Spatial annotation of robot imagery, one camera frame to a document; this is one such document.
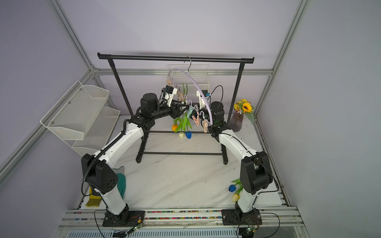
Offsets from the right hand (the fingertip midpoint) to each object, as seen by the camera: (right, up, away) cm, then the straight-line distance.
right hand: (185, 106), depth 77 cm
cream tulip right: (+27, -49, +1) cm, 56 cm away
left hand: (0, 0, -3) cm, 3 cm away
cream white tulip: (-3, -12, +11) cm, 17 cm away
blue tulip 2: (+27, -46, +5) cm, 53 cm away
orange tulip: (-8, -11, +13) cm, 19 cm away
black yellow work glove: (-49, -51, +1) cm, 71 cm away
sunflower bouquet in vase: (+34, +1, +12) cm, 37 cm away
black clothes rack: (-30, -28, +20) cm, 46 cm away
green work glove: (-30, -37, -7) cm, 49 cm away
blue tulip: (+2, -15, +5) cm, 16 cm away
